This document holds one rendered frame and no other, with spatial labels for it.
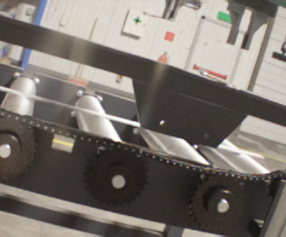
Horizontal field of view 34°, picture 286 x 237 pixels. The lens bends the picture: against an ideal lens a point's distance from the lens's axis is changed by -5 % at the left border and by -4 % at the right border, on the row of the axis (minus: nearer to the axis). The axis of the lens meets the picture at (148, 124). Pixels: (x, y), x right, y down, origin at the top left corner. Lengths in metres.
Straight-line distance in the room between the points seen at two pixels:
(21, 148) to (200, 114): 0.49
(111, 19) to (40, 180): 9.14
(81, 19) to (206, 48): 2.76
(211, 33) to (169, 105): 9.49
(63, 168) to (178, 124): 0.33
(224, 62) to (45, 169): 9.76
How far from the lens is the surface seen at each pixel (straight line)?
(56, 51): 1.26
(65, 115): 2.22
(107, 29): 10.35
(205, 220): 1.37
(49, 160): 1.29
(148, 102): 1.30
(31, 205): 2.33
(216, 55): 10.85
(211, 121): 1.35
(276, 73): 11.47
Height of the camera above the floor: 1.20
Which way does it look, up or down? 9 degrees down
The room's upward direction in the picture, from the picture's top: 18 degrees clockwise
